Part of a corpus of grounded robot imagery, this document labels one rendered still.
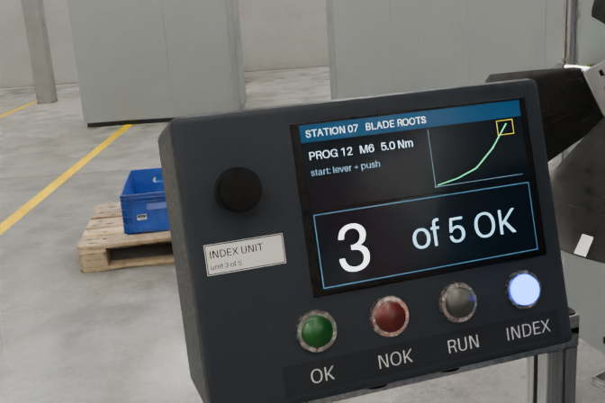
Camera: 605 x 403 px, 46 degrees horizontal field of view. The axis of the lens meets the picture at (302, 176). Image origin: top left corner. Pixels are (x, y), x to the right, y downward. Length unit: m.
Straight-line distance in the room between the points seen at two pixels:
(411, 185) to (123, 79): 7.89
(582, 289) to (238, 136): 2.37
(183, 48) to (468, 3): 3.22
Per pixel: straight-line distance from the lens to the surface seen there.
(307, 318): 0.46
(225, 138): 0.44
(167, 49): 8.21
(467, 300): 0.49
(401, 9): 6.60
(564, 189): 1.16
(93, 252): 3.84
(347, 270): 0.46
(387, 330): 0.47
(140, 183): 4.42
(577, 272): 2.75
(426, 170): 0.48
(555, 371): 0.65
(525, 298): 0.51
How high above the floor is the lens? 1.32
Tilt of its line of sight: 14 degrees down
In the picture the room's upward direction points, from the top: 4 degrees counter-clockwise
